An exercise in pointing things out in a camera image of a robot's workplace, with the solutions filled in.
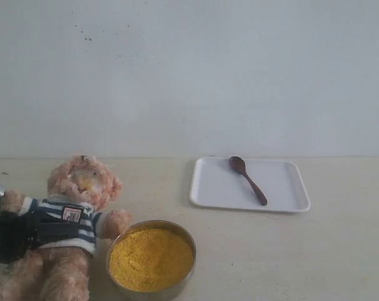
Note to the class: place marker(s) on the dark wooden spoon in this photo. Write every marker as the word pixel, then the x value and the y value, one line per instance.
pixel 239 165

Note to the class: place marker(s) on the yellow millet grain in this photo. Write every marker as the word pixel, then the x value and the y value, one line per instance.
pixel 150 260

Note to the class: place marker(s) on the plush teddy bear striped sweater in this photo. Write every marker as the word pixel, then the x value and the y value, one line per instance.
pixel 47 244

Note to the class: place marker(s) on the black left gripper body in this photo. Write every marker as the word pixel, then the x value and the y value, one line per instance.
pixel 18 234

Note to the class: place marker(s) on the white plastic tray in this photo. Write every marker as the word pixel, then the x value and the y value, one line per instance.
pixel 216 185

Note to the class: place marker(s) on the steel bowl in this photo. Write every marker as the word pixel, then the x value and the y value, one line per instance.
pixel 169 293

